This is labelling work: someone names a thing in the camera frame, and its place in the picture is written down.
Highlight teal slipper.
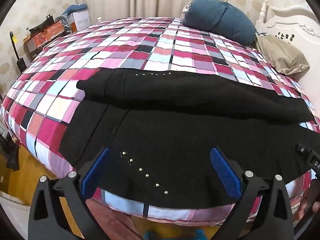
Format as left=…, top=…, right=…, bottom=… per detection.
left=192, top=227, right=208, bottom=240
left=144, top=230, right=163, bottom=240

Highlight black studded pants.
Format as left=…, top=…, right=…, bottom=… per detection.
left=60, top=67, right=320, bottom=209

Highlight beige pillow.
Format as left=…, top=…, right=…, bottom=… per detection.
left=255, top=34, right=310, bottom=75

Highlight orange and black cardboard box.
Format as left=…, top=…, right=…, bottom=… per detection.
left=23, top=21, right=70, bottom=58

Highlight white carved headboard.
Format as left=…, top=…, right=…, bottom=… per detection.
left=257, top=0, right=320, bottom=120

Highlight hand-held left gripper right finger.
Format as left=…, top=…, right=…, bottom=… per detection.
left=209, top=147, right=293, bottom=240

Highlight blue pillow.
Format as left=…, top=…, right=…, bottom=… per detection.
left=180, top=0, right=257, bottom=45

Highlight person's right hand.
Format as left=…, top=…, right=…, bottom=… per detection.
left=294, top=187, right=320, bottom=221

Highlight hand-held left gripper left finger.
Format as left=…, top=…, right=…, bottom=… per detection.
left=28, top=147, right=112, bottom=240

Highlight checkered bedspread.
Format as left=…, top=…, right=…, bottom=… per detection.
left=0, top=17, right=320, bottom=227

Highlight blue cloth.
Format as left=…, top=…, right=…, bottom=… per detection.
left=61, top=4, right=88, bottom=16

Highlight white cardboard box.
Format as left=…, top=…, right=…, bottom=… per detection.
left=69, top=9, right=91, bottom=32

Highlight black handheld radio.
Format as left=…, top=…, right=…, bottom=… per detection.
left=9, top=31, right=27, bottom=72

